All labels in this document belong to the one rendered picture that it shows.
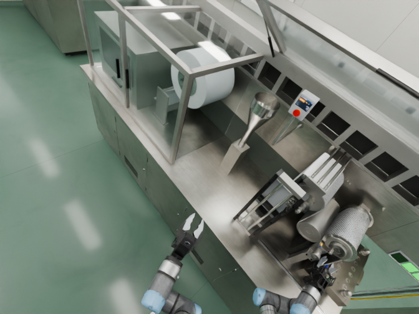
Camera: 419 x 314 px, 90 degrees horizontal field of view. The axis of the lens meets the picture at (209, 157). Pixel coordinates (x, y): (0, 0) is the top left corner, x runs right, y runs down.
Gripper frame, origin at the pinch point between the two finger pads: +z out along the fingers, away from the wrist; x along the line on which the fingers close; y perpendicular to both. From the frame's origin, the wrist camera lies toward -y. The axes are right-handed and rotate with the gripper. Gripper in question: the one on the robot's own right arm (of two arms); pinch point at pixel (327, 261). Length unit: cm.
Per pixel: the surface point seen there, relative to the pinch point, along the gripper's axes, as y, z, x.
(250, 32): 56, 31, 116
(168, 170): -19, -29, 99
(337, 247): 17.5, -4.5, 7.2
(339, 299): -7.2, -6.0, -16.5
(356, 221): 22.0, 13.0, 7.4
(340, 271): -6.0, 6.7, -10.3
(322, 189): 36.6, -4.8, 31.4
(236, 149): 7, 4, 78
